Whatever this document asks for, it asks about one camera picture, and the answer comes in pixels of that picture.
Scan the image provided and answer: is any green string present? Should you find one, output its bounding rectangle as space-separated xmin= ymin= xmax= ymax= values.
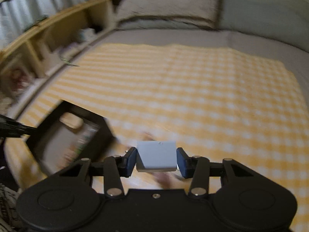
xmin=60 ymin=56 xmax=80 ymax=68

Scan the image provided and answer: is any pink mini handheld fan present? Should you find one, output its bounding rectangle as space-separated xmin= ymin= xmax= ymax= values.
xmin=141 ymin=132 xmax=179 ymax=189

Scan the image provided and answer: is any grey pillow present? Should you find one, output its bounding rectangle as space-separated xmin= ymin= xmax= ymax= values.
xmin=116 ymin=0 xmax=221 ymax=30

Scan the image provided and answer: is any oval wooden box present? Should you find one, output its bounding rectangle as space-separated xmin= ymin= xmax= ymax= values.
xmin=60 ymin=112 xmax=84 ymax=130

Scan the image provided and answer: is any wooden bedside shelf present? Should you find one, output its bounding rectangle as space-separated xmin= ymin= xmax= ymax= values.
xmin=1 ymin=0 xmax=121 ymax=118

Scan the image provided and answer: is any black cardboard box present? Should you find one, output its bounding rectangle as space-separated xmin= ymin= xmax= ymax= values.
xmin=26 ymin=101 xmax=115 ymax=176

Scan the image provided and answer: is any white charger plug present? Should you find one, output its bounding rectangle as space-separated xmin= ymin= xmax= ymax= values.
xmin=136 ymin=141 xmax=177 ymax=173

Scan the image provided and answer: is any yellow white checkered mat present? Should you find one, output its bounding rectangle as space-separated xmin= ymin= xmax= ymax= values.
xmin=20 ymin=43 xmax=308 ymax=231

